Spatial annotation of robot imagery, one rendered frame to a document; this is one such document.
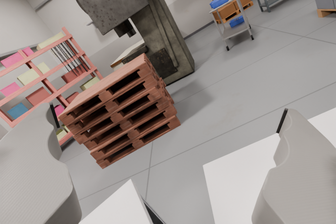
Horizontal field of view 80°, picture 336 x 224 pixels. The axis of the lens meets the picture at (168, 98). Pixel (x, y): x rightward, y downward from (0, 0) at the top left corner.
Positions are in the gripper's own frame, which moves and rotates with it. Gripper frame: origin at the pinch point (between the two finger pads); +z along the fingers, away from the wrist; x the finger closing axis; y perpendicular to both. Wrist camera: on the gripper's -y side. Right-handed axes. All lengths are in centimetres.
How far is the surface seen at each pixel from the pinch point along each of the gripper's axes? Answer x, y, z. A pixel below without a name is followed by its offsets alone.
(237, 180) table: 17.4, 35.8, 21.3
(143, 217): -6, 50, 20
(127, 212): -11, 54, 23
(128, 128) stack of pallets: -50, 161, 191
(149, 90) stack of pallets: -22, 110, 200
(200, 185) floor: 28, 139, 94
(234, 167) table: 17.8, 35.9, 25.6
